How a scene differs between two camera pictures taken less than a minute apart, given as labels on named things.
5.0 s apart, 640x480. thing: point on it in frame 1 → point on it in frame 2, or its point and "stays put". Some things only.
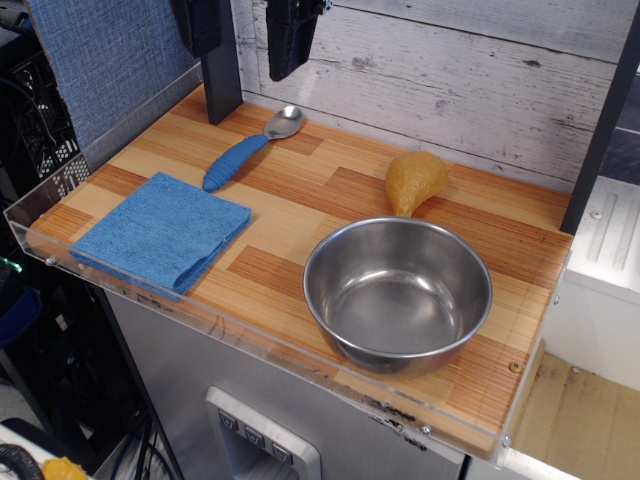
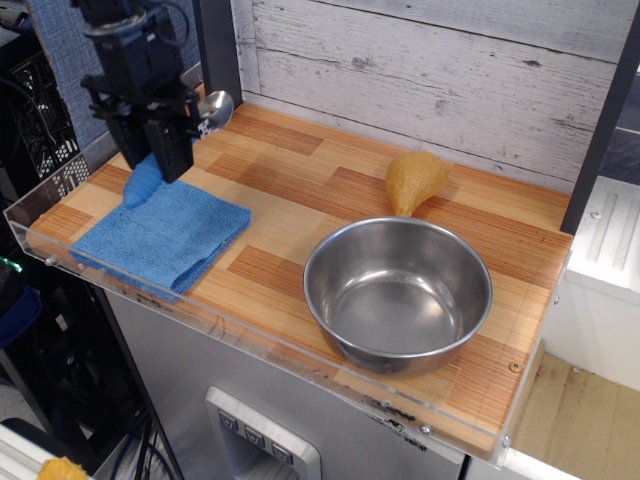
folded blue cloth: x=160 y=235 stays put
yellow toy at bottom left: x=61 y=468 stays put
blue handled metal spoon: x=281 y=124 → x=215 y=109
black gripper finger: x=199 y=22 → x=131 y=133
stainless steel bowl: x=398 y=296 stays put
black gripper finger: x=291 y=27 → x=171 y=142
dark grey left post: x=222 y=70 stays put
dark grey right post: x=603 y=128 stays put
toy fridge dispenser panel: x=255 y=446 stays put
